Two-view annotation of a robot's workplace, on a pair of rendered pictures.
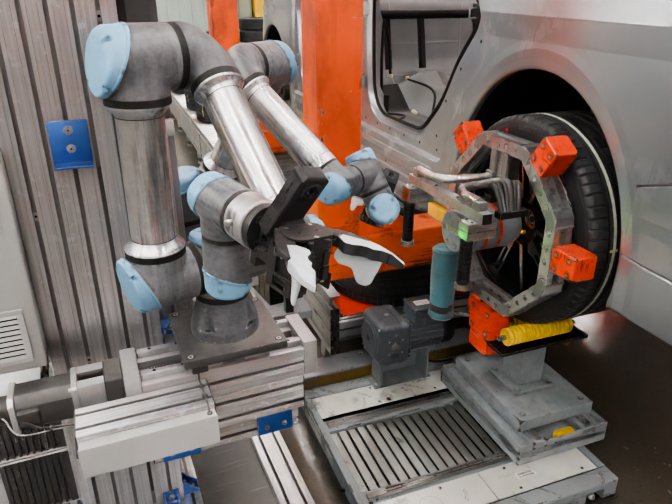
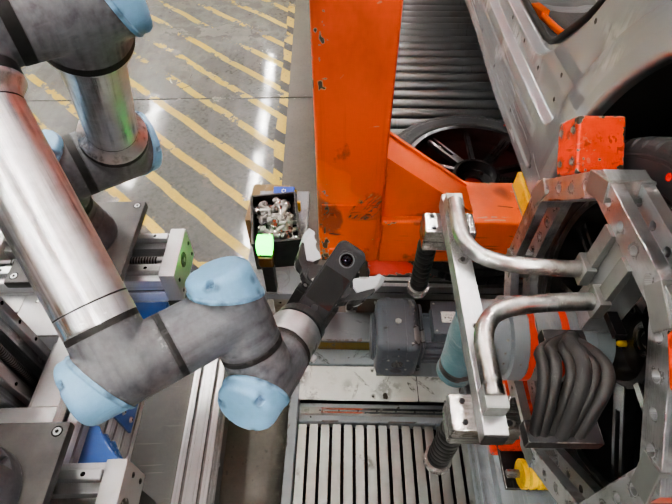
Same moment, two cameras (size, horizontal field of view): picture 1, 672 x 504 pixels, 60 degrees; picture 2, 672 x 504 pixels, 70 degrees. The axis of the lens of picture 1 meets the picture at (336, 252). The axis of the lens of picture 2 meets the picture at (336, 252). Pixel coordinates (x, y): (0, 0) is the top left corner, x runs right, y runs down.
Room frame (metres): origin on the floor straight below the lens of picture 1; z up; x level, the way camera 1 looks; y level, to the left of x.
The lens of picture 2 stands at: (1.19, -0.29, 1.55)
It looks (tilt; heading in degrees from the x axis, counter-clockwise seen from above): 50 degrees down; 22
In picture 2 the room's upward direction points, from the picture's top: straight up
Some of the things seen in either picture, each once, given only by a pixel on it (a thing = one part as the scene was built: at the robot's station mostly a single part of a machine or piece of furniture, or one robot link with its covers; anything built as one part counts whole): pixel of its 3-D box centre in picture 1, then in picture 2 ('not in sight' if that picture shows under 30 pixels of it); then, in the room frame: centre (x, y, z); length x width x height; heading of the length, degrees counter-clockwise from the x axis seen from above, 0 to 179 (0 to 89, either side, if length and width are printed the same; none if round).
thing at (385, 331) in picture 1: (416, 341); (438, 348); (1.97, -0.32, 0.26); 0.42 x 0.18 x 0.35; 111
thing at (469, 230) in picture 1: (477, 228); (480, 419); (1.48, -0.38, 0.93); 0.09 x 0.05 x 0.05; 111
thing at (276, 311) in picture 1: (274, 291); (279, 240); (2.05, 0.24, 0.44); 0.43 x 0.17 x 0.03; 21
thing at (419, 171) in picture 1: (454, 163); (519, 219); (1.76, -0.37, 1.03); 0.19 x 0.18 x 0.11; 111
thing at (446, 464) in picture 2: (464, 263); (445, 444); (1.47, -0.36, 0.83); 0.04 x 0.04 x 0.16
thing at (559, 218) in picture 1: (500, 223); (575, 338); (1.71, -0.52, 0.85); 0.54 x 0.07 x 0.54; 21
